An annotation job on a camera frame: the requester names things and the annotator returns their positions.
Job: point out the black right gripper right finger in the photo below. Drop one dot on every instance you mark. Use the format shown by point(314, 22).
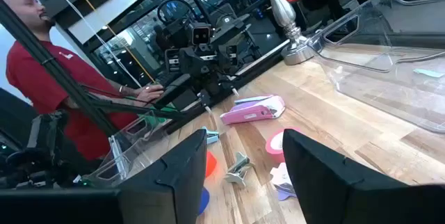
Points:
point(330, 189)

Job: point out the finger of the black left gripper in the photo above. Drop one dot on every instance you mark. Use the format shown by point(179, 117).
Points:
point(205, 101)
point(234, 91)

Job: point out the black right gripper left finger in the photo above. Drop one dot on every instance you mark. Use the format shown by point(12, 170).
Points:
point(167, 196)

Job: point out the pink stapler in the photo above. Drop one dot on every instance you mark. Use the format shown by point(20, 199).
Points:
point(250, 112)

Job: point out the purple tape roll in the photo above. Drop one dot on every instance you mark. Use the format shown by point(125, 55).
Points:
point(204, 201)

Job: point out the purple staple remover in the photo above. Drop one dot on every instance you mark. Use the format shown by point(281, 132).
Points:
point(281, 182)

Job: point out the red tape roll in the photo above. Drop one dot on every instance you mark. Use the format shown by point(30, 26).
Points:
point(210, 164)

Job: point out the pink tape roll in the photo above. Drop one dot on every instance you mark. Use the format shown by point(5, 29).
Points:
point(274, 145)

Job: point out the silver staple remover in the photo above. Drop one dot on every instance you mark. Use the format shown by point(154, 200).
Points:
point(238, 173)

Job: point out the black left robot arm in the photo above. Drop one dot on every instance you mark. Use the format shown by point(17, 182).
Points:
point(229, 29)

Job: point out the clear plastic bin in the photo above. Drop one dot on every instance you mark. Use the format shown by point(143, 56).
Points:
point(382, 88)
point(139, 147)

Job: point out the silver table lamp white shade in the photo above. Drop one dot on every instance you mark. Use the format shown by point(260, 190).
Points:
point(295, 51)

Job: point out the black equipment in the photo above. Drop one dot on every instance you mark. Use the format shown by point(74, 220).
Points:
point(41, 161)

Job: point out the person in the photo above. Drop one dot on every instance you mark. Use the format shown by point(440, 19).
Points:
point(34, 78)

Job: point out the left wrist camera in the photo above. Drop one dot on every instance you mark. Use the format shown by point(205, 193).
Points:
point(200, 35)

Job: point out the black aluminium frame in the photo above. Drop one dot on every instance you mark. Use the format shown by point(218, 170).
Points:
point(41, 55)

